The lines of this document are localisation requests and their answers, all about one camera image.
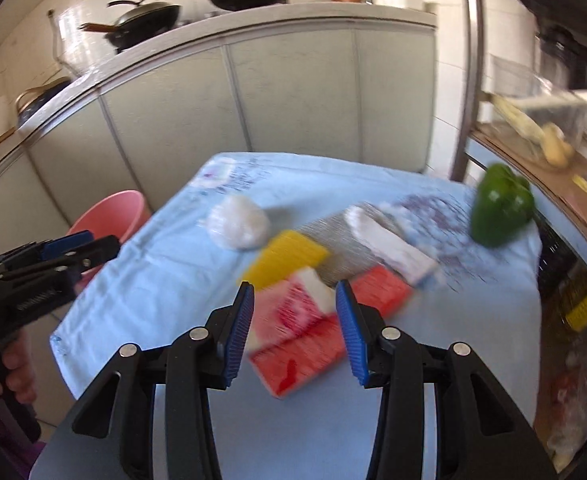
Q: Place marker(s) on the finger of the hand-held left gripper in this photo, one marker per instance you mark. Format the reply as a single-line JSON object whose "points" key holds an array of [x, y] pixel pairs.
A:
{"points": [[98, 250], [66, 247]]}

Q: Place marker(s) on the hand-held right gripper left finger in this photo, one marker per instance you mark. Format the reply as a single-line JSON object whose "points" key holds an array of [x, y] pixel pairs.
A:
{"points": [[236, 330]]}

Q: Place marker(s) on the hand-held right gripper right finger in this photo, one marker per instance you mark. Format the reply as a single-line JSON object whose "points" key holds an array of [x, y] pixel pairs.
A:
{"points": [[351, 330]]}

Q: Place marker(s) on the pink plastic bucket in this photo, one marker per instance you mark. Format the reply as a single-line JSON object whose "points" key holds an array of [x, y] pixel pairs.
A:
{"points": [[118, 210]]}

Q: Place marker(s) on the red plastic bag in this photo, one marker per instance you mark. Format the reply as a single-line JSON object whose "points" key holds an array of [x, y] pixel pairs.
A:
{"points": [[378, 290]]}

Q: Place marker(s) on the red and white paper packet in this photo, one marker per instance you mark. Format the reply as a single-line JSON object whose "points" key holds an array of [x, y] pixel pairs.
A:
{"points": [[293, 310]]}

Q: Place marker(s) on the clear bubble wrap sheet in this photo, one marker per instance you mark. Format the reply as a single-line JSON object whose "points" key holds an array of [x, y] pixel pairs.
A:
{"points": [[338, 245]]}

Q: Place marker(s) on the yellow foam net sleeve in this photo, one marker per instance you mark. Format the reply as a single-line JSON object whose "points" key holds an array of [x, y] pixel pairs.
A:
{"points": [[288, 257]]}

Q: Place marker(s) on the person's left hand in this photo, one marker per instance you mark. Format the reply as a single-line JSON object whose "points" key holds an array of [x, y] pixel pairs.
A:
{"points": [[21, 375]]}

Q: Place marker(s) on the blue floral tablecloth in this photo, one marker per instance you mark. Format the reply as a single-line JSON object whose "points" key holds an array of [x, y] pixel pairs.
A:
{"points": [[173, 270]]}

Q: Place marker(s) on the white plastic wrapper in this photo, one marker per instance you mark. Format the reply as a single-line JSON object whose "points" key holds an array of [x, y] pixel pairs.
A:
{"points": [[393, 245]]}

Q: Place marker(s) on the crumpled white plastic bag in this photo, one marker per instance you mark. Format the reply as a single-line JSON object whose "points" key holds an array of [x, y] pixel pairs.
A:
{"points": [[238, 222]]}

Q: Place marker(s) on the green bell pepper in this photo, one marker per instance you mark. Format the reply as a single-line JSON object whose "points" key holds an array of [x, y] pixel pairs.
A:
{"points": [[501, 205]]}

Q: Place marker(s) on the dark wok lid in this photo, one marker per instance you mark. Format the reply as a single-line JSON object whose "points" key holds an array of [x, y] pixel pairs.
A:
{"points": [[146, 10]]}

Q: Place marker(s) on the corn cob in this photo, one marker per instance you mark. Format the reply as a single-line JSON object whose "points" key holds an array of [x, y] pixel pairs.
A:
{"points": [[521, 122]]}

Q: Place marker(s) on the potato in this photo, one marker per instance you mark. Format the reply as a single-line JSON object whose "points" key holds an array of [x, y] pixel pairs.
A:
{"points": [[557, 147]]}

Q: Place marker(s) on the metal shelf rack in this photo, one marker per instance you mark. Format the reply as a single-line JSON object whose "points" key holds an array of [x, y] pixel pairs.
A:
{"points": [[471, 60]]}

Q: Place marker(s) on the clear plastic container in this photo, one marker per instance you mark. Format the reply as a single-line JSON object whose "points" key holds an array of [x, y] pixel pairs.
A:
{"points": [[513, 80]]}

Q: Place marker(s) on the black blender jug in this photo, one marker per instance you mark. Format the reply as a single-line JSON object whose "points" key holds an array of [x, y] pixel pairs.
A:
{"points": [[566, 60]]}

